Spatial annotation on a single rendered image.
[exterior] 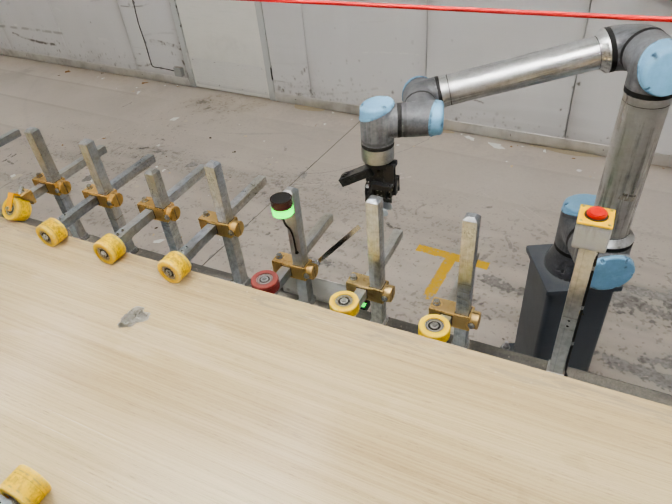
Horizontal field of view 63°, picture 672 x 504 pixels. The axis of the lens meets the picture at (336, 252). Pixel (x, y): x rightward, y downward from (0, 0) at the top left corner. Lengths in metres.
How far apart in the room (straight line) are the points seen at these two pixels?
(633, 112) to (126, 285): 1.44
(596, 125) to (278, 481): 3.30
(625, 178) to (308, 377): 0.99
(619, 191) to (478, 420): 0.78
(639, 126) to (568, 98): 2.38
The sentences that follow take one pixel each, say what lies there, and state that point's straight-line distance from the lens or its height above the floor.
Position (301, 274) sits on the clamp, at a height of 0.85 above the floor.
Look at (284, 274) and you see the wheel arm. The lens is 1.66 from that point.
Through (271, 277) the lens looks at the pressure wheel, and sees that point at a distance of 1.59.
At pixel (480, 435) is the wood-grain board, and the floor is 0.90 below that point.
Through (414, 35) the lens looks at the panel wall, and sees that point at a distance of 4.14.
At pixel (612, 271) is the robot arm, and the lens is 1.83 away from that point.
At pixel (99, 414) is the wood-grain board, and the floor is 0.90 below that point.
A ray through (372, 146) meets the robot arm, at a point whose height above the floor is 1.23.
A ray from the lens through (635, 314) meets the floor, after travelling 2.93.
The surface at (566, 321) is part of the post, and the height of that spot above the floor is 0.91.
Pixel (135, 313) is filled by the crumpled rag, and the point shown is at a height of 0.91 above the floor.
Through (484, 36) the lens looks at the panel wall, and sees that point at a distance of 3.97.
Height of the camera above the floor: 1.93
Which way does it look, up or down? 39 degrees down
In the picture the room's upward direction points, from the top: 6 degrees counter-clockwise
